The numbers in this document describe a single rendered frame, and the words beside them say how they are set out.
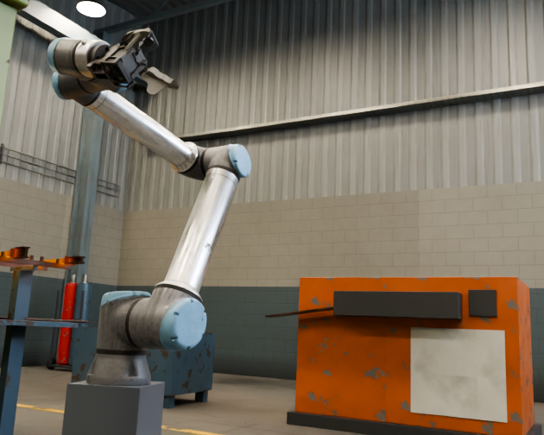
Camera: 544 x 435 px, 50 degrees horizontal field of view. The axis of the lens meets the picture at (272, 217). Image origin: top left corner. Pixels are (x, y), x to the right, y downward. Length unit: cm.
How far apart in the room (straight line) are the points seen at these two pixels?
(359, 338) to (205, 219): 330
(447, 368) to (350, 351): 80
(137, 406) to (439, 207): 777
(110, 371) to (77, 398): 12
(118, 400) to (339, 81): 901
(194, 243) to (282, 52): 948
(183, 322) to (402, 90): 850
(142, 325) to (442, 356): 338
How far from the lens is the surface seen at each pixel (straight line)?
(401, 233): 924
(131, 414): 177
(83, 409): 182
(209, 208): 187
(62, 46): 157
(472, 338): 475
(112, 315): 182
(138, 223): 1193
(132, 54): 143
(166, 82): 143
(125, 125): 185
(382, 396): 495
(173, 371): 584
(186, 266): 177
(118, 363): 181
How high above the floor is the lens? 78
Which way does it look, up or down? 11 degrees up
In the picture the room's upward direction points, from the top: 3 degrees clockwise
